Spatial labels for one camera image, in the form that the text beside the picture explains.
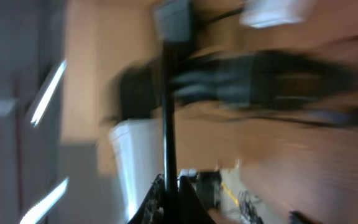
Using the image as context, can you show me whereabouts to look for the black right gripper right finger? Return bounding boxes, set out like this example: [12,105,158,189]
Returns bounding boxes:
[178,176,215,224]

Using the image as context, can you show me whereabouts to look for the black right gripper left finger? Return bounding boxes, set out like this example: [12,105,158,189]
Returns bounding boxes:
[127,174,165,224]

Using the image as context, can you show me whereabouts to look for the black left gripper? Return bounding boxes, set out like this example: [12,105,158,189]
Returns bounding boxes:
[172,52,353,109]

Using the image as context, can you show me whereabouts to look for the black cable bundle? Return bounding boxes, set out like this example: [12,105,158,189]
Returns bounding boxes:
[162,43,180,224]

